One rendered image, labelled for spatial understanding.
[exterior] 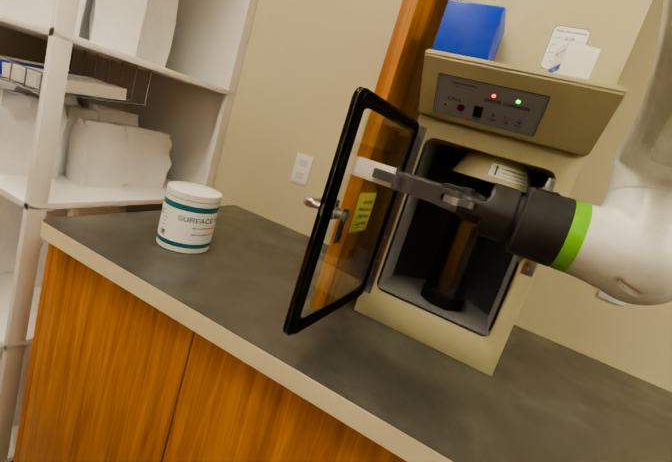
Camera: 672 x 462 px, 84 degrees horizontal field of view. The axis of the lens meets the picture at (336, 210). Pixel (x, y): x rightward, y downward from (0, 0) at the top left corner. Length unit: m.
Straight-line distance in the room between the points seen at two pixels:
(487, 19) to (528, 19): 0.13
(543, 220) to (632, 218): 0.09
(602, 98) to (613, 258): 0.30
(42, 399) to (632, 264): 1.26
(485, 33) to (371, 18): 0.72
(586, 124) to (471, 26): 0.26
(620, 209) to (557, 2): 0.46
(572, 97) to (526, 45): 0.17
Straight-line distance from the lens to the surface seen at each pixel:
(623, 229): 0.53
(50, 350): 1.20
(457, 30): 0.76
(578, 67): 0.77
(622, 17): 0.89
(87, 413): 1.15
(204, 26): 1.79
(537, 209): 0.52
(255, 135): 1.54
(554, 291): 1.29
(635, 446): 0.98
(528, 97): 0.75
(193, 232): 0.96
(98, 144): 1.45
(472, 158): 0.87
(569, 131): 0.78
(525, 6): 0.89
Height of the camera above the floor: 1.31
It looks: 11 degrees down
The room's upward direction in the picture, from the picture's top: 17 degrees clockwise
